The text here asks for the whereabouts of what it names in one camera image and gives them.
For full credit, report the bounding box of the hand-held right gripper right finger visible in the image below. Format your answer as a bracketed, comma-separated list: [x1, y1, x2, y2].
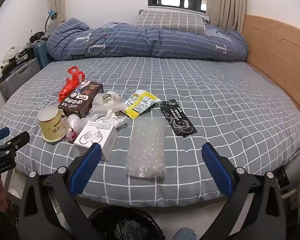
[201, 142, 283, 240]

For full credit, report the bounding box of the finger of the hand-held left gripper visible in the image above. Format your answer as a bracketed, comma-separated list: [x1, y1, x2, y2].
[0, 131, 31, 159]
[0, 127, 10, 144]

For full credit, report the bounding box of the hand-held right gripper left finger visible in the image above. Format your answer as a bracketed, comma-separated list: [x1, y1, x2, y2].
[17, 143, 103, 240]

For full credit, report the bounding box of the clear plastic bag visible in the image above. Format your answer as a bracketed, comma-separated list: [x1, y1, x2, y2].
[66, 114, 84, 142]

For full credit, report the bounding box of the white tissue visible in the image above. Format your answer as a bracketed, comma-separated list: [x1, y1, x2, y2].
[95, 110, 128, 129]

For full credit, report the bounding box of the brown cookie box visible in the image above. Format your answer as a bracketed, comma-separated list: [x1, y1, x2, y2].
[58, 79, 104, 118]

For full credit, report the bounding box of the trash bin with black liner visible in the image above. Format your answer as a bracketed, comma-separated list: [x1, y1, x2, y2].
[87, 206, 165, 240]

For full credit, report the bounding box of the yellow snack wrapper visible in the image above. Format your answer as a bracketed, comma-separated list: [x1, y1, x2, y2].
[124, 90, 158, 119]

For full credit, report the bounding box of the white earphone box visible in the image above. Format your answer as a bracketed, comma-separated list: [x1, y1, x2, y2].
[74, 120, 117, 162]

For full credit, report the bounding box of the yellow paper cup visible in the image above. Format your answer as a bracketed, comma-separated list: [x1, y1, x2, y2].
[38, 106, 67, 144]

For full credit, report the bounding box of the grey suitcase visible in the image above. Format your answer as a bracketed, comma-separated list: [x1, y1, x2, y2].
[0, 57, 42, 103]

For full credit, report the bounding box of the clear bubble wrap bag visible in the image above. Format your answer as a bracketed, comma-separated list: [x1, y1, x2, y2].
[125, 117, 167, 179]

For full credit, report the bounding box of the black printed packet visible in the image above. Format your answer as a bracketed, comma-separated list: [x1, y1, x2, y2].
[156, 99, 198, 137]

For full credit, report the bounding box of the blue slipper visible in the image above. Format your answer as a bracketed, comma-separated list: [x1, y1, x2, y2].
[174, 227, 198, 240]

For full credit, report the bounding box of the red plastic bag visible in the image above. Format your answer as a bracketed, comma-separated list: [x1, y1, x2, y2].
[59, 66, 87, 103]

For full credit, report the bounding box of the pile of small household items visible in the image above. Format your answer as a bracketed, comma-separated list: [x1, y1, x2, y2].
[0, 29, 50, 75]

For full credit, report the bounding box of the teal suitcase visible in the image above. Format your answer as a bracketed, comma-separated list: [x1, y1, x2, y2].
[33, 40, 52, 69]

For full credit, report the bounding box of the bed with grey checked sheet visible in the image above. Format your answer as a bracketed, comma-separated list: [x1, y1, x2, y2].
[0, 55, 300, 213]

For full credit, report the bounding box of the blue desk lamp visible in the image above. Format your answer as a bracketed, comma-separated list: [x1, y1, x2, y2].
[44, 9, 57, 34]

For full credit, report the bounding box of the blue striped duvet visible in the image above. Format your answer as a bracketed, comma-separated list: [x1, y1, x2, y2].
[45, 17, 249, 61]

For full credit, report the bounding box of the wooden headboard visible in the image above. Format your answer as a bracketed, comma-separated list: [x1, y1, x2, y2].
[241, 14, 300, 120]

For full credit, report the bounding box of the grey checked pillow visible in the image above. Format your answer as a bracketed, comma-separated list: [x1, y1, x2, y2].
[135, 10, 207, 34]

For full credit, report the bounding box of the beige pleated curtain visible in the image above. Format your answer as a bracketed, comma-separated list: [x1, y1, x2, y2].
[206, 0, 253, 34]

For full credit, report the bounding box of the clear drawstring pouch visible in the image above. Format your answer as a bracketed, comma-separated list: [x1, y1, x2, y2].
[90, 91, 127, 115]

